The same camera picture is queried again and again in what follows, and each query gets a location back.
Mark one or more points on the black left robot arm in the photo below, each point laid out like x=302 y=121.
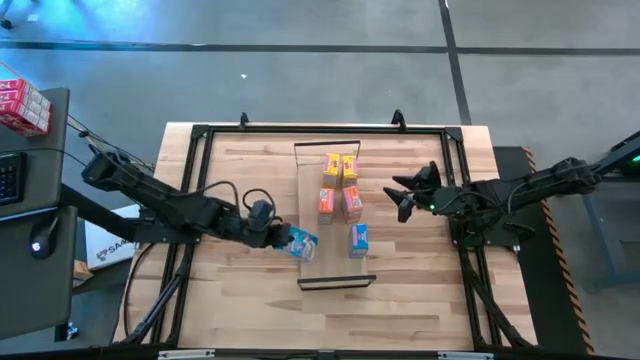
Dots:
x=165 y=202

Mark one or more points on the black mat with hazard stripe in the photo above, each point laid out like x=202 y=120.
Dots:
x=550 y=300

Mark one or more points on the black keyboard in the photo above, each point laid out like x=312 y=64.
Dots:
x=11 y=177

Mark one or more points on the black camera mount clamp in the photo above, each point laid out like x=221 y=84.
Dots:
x=243 y=120
x=398 y=119

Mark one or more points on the black aluminium table frame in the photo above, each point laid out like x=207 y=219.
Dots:
x=275 y=129

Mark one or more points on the wooden shelf with black rails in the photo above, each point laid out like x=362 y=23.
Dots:
x=332 y=262

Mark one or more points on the yellow cereal box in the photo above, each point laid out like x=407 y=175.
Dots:
x=331 y=170
x=349 y=170

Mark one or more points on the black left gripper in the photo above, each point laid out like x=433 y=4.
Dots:
x=262 y=234

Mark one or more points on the small brown cardboard box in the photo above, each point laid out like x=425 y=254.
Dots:
x=81 y=270

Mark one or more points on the orange cereal box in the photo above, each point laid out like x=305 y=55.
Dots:
x=326 y=204
x=352 y=204

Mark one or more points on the desk caster wheel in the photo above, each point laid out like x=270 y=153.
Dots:
x=70 y=331

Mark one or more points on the chair caster wheel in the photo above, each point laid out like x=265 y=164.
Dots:
x=6 y=22

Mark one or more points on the black desk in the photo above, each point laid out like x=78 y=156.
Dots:
x=35 y=300

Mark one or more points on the dark metal cart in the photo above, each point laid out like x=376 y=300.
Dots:
x=600 y=250

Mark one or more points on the blue cereal box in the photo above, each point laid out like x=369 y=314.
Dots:
x=305 y=245
x=359 y=240

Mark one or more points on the silver frame bracket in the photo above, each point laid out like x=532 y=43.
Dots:
x=186 y=354
x=465 y=355

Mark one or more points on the black computer mouse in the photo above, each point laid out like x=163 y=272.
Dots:
x=42 y=237

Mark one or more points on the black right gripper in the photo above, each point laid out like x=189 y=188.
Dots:
x=445 y=200

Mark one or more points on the white cardboard box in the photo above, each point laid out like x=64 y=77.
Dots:
x=107 y=250

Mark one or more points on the red carton stack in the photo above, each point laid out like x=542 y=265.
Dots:
x=22 y=107

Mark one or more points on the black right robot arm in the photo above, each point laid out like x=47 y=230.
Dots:
x=525 y=187

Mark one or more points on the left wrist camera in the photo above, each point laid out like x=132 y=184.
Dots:
x=260 y=210

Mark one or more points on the device with green light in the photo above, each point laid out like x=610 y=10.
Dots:
x=634 y=165

